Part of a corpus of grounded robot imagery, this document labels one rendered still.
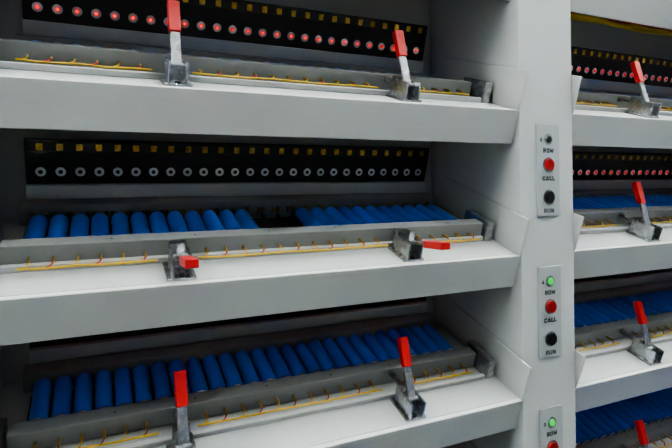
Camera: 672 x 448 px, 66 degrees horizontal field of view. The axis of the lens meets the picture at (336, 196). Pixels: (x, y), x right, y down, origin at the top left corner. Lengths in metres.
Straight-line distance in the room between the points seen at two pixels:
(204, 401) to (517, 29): 0.59
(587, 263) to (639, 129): 0.22
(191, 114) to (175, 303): 0.18
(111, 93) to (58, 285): 0.18
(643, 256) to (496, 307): 0.26
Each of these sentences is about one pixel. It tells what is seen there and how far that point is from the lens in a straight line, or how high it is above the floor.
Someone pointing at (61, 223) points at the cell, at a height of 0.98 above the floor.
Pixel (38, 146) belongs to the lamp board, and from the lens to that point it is 0.68.
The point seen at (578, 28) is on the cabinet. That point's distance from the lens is 1.14.
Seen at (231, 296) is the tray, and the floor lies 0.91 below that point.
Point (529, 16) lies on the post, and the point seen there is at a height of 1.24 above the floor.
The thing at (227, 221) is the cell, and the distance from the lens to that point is 0.63.
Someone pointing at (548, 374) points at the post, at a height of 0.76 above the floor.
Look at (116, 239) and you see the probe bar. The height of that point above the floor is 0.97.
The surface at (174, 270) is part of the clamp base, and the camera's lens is 0.55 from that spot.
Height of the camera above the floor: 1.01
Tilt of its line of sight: level
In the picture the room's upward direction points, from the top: 1 degrees counter-clockwise
